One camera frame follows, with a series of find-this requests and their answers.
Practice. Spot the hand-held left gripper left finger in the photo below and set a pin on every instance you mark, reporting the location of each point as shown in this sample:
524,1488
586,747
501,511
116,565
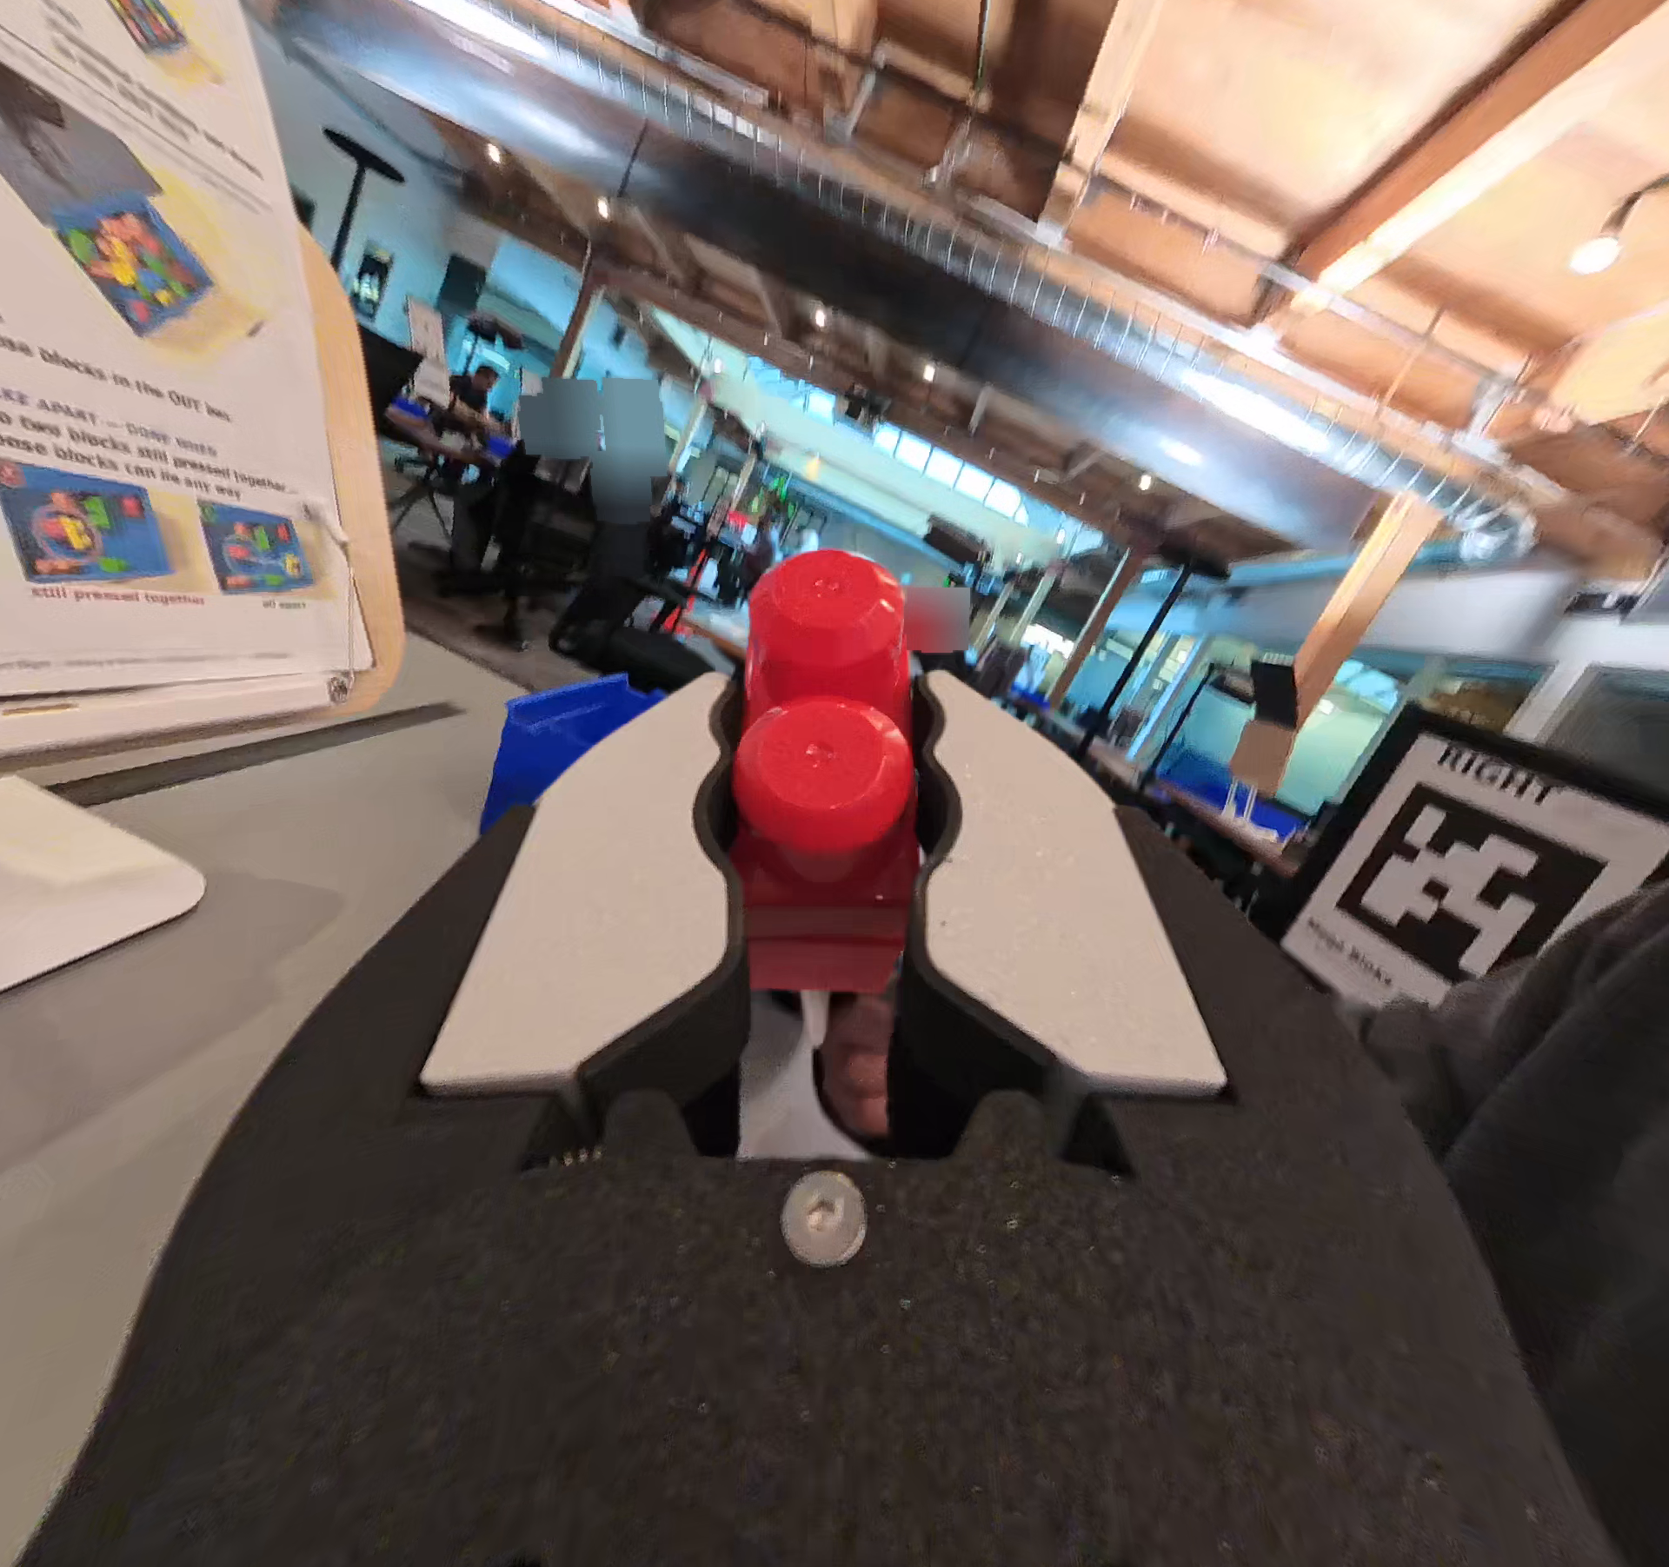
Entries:
587,940

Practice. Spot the blue plastic bin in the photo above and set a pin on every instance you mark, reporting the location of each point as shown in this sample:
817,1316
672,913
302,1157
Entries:
560,733

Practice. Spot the red single-stud block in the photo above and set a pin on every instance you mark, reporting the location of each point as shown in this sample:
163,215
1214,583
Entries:
828,948

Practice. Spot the clear framed instruction sheet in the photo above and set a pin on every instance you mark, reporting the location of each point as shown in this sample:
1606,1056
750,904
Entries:
156,289

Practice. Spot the framed marker sign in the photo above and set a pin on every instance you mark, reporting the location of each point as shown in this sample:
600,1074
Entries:
1460,863

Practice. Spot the grey desk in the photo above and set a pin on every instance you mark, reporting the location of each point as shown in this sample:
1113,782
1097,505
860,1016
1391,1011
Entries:
260,1005

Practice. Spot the red two-stud block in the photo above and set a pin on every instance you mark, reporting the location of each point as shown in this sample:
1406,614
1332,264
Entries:
822,771

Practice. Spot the person's right hand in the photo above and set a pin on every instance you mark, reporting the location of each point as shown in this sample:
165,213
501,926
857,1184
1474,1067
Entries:
858,1070

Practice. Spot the ceiling spotlight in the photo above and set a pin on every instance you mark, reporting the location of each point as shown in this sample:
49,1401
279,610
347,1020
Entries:
1597,249

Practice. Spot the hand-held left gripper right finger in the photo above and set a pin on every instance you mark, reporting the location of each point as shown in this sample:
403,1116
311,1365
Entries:
1057,940

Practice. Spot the person's dark sweatshirt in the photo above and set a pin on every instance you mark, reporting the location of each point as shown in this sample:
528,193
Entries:
1565,1137

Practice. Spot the black office chair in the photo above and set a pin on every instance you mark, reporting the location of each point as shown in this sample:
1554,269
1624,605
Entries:
625,628

